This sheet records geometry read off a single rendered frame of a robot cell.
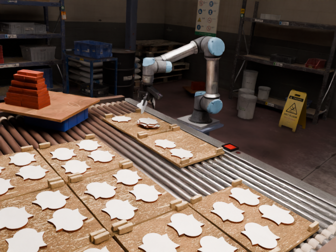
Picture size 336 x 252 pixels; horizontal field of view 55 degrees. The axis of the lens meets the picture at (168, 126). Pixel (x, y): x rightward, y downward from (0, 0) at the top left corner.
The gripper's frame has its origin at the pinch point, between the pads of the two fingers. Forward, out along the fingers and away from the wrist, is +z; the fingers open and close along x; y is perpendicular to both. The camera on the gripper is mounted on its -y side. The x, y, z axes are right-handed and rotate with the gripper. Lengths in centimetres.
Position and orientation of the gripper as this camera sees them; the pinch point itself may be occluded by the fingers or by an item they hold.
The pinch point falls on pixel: (148, 111)
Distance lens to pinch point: 218.0
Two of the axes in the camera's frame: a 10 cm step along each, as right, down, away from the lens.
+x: -4.9, 2.7, -8.3
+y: -8.7, -2.4, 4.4
